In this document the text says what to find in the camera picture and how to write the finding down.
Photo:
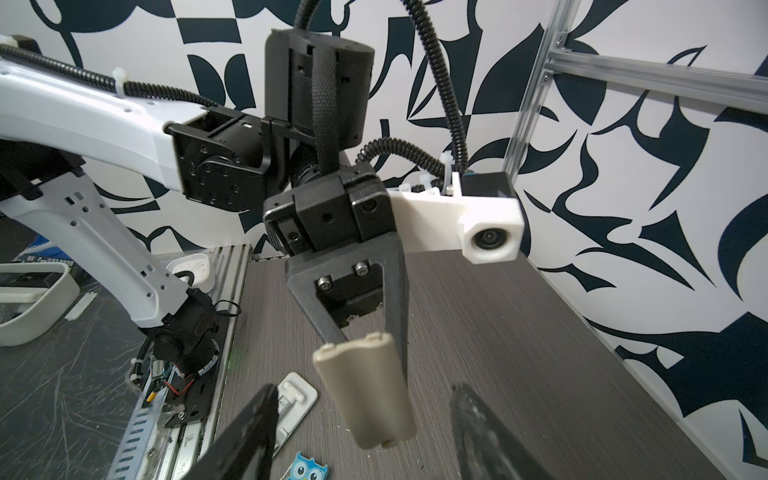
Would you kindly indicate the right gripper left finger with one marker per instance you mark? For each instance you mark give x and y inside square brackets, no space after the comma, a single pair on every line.
[244,450]

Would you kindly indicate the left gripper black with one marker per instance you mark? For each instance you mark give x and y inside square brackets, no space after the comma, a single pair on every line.
[333,286]

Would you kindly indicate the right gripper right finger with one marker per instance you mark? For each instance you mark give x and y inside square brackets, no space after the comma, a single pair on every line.
[485,447]

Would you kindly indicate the beige battery cover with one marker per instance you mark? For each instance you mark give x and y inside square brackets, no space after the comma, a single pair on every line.
[365,380]

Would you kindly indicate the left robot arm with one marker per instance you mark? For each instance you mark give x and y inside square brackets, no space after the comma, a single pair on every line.
[55,116]

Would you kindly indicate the white phone stand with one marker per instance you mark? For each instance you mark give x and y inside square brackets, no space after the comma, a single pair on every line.
[296,397]

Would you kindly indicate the white square clock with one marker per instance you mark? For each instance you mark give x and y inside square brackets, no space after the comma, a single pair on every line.
[195,269]

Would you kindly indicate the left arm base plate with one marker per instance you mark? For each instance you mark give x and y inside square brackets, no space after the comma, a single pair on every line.
[186,397]

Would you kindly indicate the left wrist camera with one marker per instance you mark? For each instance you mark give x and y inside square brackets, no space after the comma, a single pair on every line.
[481,218]

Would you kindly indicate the aluminium frame bar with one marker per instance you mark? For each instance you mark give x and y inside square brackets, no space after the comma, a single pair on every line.
[744,92]

